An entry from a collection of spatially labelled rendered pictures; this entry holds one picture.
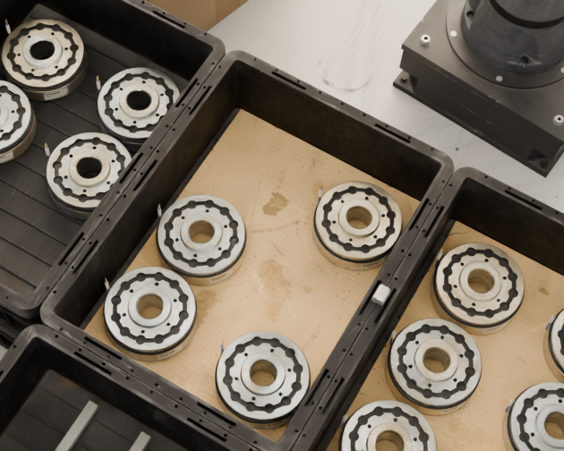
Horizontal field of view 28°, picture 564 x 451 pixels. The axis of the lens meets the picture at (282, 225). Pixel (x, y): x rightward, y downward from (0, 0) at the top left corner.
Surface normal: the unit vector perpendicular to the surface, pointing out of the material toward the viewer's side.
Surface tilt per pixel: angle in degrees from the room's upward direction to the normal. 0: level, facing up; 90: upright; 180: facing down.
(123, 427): 0
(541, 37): 74
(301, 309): 0
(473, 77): 2
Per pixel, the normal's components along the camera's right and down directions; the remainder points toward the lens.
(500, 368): 0.04, -0.44
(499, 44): -0.54, 0.58
